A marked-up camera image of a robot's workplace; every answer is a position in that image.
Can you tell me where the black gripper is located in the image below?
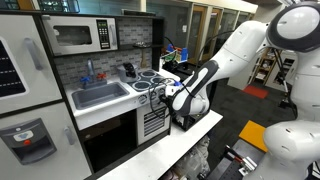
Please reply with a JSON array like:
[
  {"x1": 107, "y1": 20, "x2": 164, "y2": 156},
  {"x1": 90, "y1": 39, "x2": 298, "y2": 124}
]
[{"x1": 159, "y1": 94, "x2": 175, "y2": 111}]

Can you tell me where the white oven door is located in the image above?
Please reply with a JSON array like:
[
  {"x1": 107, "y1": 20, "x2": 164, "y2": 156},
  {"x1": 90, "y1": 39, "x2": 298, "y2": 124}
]
[{"x1": 135, "y1": 96, "x2": 174, "y2": 147}]

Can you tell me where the grey pot with black lid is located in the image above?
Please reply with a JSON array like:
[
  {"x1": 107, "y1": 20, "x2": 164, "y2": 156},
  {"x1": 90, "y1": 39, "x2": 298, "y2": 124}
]
[{"x1": 116, "y1": 62, "x2": 139, "y2": 84}]

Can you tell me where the white fridge door with dispenser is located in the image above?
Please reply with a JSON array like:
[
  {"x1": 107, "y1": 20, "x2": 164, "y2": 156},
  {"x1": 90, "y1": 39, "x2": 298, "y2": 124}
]
[{"x1": 0, "y1": 101, "x2": 93, "y2": 180}]

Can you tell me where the white fridge door with window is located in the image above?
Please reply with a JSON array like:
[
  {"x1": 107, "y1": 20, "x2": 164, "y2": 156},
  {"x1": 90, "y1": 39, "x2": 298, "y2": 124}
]
[{"x1": 0, "y1": 14, "x2": 63, "y2": 116}]

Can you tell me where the wooden spatula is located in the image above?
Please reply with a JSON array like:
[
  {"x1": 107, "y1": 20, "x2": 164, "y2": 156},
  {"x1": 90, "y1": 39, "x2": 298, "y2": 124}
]
[{"x1": 140, "y1": 49, "x2": 149, "y2": 69}]

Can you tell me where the silver dish on shelf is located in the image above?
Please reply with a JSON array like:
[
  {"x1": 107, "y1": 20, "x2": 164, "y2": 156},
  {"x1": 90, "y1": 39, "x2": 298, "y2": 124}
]
[{"x1": 133, "y1": 41, "x2": 153, "y2": 49}]

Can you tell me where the clear plastic bag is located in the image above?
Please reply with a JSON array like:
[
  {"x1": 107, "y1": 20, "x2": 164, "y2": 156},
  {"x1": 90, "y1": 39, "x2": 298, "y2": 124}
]
[{"x1": 173, "y1": 134, "x2": 212, "y2": 180}]

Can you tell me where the grey toy sink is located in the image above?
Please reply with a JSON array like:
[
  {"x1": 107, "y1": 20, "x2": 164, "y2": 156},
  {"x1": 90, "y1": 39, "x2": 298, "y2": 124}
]
[{"x1": 70, "y1": 82, "x2": 130, "y2": 111}]

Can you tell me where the white toy kitchen unit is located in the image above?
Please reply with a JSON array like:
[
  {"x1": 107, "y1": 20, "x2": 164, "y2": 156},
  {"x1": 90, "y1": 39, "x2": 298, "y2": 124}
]
[{"x1": 0, "y1": 9, "x2": 181, "y2": 180}]

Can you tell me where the grey toy faucet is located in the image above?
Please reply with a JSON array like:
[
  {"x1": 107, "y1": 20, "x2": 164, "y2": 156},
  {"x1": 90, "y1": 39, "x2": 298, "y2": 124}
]
[{"x1": 81, "y1": 59, "x2": 108, "y2": 90}]

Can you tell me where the red floor mat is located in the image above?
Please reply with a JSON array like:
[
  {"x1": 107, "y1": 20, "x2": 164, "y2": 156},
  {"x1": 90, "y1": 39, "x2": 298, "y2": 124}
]
[{"x1": 242, "y1": 84, "x2": 269, "y2": 100}]

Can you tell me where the black bar on kitchen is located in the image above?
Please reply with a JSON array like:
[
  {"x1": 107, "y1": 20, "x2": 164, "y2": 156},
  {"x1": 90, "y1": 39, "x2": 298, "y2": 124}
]
[{"x1": 120, "y1": 9, "x2": 157, "y2": 18}]

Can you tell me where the yellow floor mat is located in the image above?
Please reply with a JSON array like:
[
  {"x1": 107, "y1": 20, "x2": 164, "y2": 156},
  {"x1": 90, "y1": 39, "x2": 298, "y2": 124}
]
[{"x1": 238, "y1": 119, "x2": 272, "y2": 153}]

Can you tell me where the white toy microwave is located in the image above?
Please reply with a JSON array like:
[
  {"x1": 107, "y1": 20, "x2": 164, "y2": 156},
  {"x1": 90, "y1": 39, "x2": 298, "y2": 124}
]
[{"x1": 41, "y1": 15, "x2": 119, "y2": 57}]

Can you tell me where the wooden bookshelf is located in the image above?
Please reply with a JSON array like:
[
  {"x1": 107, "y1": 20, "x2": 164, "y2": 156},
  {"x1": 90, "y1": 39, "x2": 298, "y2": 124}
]
[{"x1": 254, "y1": 49, "x2": 278, "y2": 84}]

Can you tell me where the silver metal clamp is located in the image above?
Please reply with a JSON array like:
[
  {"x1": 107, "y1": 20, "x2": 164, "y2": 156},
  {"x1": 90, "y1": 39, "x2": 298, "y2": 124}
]
[{"x1": 238, "y1": 155, "x2": 258, "y2": 177}]

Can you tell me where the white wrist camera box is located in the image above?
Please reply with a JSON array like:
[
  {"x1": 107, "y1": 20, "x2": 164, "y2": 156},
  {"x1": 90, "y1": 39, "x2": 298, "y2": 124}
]
[{"x1": 164, "y1": 80, "x2": 184, "y2": 98}]

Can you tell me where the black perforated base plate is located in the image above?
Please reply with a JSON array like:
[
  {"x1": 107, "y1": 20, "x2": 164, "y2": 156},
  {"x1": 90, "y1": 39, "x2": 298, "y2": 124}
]
[{"x1": 206, "y1": 138, "x2": 268, "y2": 180}]

